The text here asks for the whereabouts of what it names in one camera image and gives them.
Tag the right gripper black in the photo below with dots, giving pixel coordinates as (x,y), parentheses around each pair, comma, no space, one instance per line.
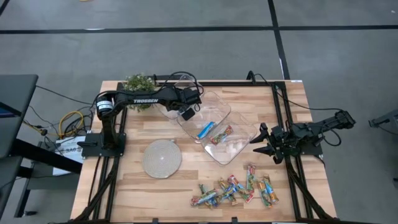
(280,140)

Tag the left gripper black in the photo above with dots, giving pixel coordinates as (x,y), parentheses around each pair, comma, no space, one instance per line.
(186,96)

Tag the blue granola bar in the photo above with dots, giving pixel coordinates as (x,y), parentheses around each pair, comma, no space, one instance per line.
(213,203)
(202,188)
(206,130)

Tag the red green granola bar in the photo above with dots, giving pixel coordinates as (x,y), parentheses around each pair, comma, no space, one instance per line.
(205,196)
(221,135)
(247,195)
(250,176)
(233,180)

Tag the orange green granola bar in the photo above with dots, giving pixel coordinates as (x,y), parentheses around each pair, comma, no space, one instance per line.
(263,194)
(271,191)
(223,184)
(228,193)

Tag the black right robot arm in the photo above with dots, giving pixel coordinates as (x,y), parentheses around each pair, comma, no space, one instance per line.
(311,128)

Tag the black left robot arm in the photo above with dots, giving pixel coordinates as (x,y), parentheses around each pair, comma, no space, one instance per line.
(146,100)

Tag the clear plastic bin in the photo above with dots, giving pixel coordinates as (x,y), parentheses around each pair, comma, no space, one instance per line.
(236,149)
(166,111)
(217,105)

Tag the green potted plant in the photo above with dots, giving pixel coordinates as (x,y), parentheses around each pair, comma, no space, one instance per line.
(138,83)

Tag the small black clamp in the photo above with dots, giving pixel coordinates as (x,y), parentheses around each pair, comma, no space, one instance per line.
(155,220)

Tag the grey chair base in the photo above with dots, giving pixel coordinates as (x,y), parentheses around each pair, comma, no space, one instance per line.
(385,119)

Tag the white printed paper sheet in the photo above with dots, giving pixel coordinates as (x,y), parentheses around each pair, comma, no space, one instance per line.
(70,151)

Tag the black desk stand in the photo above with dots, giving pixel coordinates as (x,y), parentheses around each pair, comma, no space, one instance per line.
(46,157)

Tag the dark grey desk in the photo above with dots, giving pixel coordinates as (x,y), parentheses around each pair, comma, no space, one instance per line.
(15,90)

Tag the blue screen edge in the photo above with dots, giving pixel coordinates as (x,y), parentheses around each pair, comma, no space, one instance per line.
(4,111)

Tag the black aluminium table frame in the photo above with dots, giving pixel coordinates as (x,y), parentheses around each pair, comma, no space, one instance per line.
(233,83)

